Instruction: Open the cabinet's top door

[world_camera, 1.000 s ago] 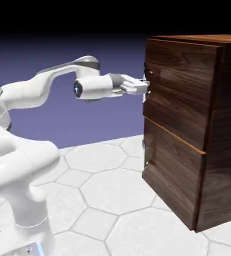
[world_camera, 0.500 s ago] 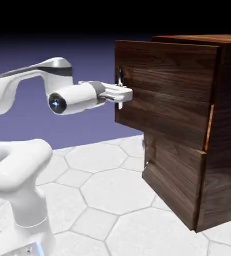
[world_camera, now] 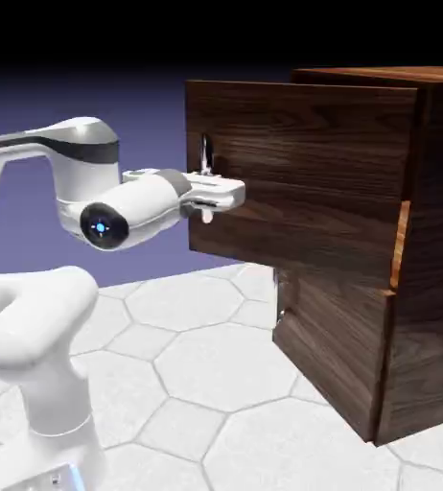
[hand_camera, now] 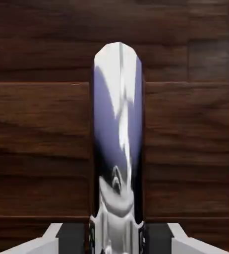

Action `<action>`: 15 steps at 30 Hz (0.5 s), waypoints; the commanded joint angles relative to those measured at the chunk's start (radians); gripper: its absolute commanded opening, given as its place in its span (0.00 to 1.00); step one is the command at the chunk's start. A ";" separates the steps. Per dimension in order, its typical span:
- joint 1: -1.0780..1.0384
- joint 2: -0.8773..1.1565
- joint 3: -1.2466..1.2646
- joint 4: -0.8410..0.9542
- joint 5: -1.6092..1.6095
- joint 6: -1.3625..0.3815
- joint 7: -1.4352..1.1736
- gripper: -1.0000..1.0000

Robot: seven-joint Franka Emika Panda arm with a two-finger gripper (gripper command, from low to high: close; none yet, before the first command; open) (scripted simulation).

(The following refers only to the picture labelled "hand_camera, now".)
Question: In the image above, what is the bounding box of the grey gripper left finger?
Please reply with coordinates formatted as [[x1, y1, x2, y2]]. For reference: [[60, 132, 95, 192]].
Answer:
[[0, 223, 90, 254]]

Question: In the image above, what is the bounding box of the curved shiny metal handle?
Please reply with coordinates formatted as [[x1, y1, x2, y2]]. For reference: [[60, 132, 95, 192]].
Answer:
[[88, 41, 147, 254]]

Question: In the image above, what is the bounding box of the dark wood cabinet door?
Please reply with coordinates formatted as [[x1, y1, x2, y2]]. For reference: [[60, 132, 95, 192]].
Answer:
[[0, 0, 229, 254]]

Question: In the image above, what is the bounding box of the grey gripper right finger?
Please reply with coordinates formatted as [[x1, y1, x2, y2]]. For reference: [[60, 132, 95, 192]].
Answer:
[[144, 223, 229, 254]]

